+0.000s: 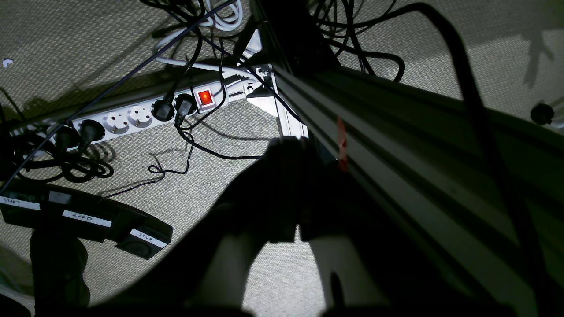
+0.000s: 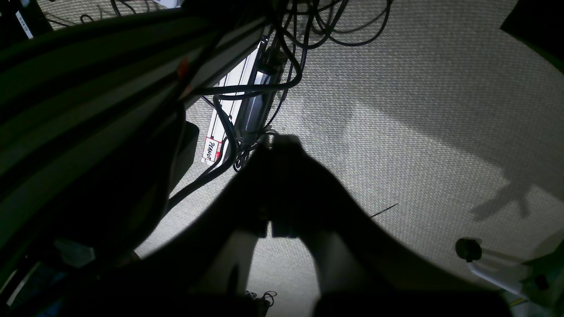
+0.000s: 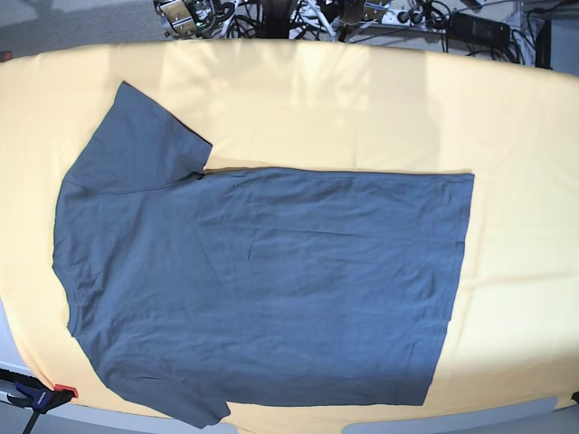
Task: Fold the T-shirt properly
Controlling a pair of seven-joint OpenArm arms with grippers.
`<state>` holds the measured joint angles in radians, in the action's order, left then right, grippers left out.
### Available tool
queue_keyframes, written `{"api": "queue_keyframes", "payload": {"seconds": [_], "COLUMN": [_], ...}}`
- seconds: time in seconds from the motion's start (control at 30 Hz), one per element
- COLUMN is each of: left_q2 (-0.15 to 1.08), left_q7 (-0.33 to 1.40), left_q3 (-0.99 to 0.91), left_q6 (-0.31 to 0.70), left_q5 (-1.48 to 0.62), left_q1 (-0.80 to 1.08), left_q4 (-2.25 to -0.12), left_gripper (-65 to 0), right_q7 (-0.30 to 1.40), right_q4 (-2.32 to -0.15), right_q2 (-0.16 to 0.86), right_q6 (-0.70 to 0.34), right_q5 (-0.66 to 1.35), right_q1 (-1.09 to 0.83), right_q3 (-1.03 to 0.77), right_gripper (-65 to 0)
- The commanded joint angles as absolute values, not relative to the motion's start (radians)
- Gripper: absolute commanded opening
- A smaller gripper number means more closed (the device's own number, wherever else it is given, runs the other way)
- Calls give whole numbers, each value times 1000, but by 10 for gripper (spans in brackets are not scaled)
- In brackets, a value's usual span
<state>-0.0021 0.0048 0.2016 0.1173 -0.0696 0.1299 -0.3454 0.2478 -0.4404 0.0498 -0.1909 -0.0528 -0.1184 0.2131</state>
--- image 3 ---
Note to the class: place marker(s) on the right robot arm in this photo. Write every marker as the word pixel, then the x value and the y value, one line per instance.
pixel 190 19

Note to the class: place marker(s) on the black power adapter box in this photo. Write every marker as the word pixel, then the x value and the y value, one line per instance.
pixel 480 31

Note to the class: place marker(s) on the black pole base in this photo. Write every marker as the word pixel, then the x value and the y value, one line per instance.
pixel 275 21

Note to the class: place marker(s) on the blue bar clamp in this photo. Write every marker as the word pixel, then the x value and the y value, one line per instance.
pixel 27 392

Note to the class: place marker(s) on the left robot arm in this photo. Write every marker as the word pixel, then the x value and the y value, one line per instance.
pixel 351 12

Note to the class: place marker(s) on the blue-grey T-shirt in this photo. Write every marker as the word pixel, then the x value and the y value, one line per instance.
pixel 280 287

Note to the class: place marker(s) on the white power strip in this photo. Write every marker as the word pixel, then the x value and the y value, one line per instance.
pixel 423 16

